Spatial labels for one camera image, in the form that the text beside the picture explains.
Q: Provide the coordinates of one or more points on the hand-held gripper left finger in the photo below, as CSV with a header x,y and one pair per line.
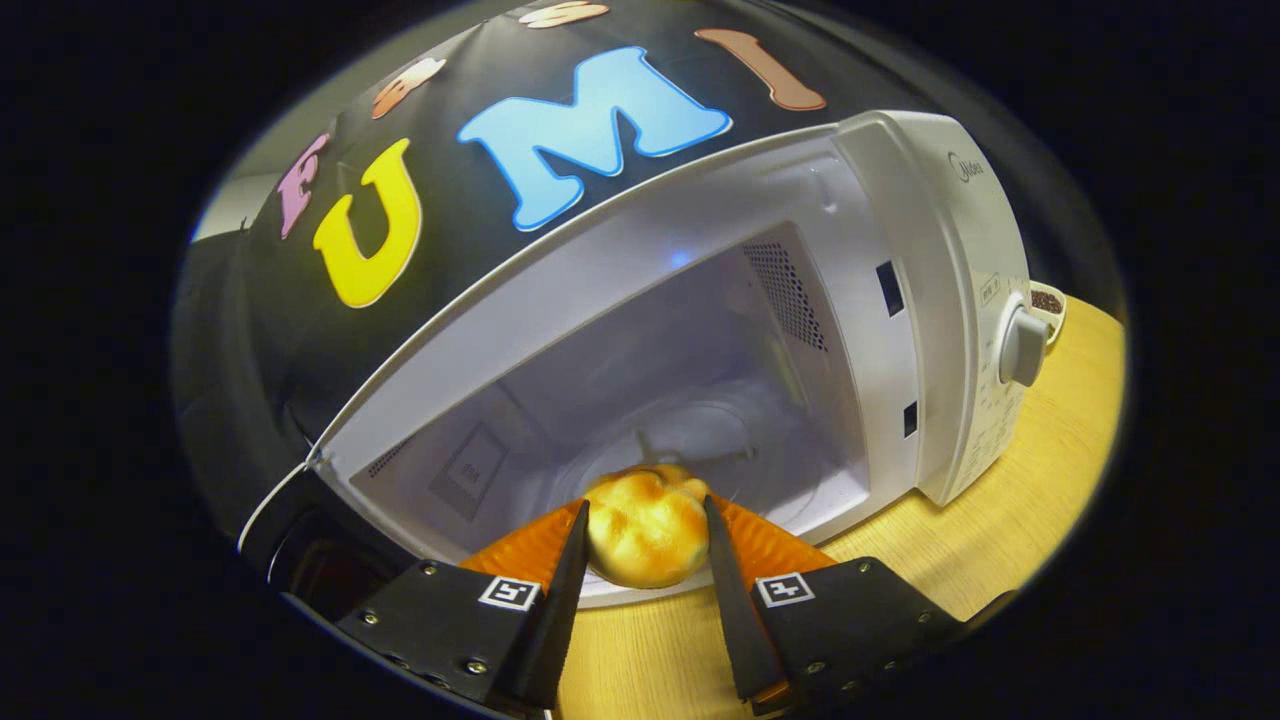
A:
x,y
555,620

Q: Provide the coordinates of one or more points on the golden bread bun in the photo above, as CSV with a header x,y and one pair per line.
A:
x,y
645,530

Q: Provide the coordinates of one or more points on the white divided bean dish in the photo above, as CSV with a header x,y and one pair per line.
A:
x,y
1047,300

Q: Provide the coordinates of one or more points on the white microwave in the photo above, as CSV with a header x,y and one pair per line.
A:
x,y
900,250

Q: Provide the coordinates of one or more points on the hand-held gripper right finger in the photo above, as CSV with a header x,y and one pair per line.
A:
x,y
745,620

